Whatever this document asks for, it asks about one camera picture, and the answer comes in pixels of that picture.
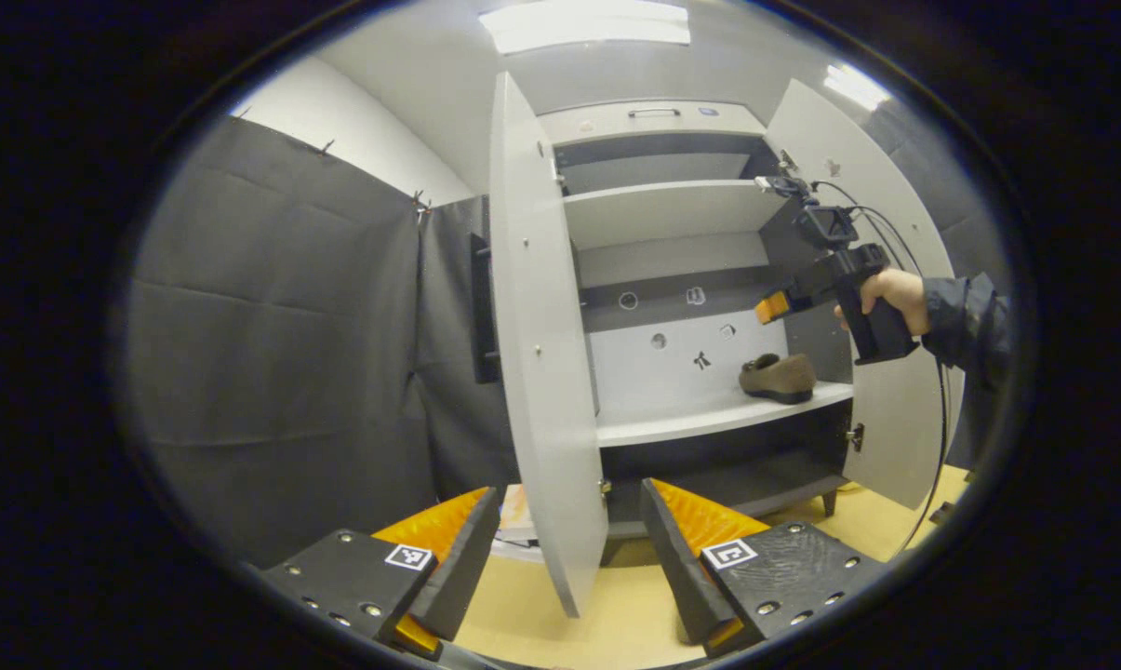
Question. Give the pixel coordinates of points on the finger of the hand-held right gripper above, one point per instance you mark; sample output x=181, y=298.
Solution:
x=772, y=307

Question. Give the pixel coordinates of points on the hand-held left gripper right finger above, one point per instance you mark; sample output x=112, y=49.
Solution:
x=676, y=568

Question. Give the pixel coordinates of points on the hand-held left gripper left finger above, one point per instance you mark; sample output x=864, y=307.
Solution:
x=467, y=568

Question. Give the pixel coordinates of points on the brown fuzzy shoe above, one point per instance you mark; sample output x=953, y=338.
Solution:
x=779, y=377

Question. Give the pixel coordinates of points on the grey shoe cabinet door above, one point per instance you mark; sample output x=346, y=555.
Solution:
x=895, y=428
x=546, y=372

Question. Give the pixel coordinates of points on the grey shoe cabinet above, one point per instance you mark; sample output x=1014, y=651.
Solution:
x=672, y=214

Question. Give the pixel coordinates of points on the grey cabinet drawer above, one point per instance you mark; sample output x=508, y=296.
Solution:
x=597, y=126

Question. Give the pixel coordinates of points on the stack of books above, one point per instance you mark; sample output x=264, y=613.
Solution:
x=515, y=521

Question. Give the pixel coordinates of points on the small ceiling light panel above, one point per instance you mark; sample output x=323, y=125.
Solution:
x=856, y=87

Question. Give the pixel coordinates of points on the large ceiling light panel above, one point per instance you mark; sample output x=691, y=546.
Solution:
x=583, y=23

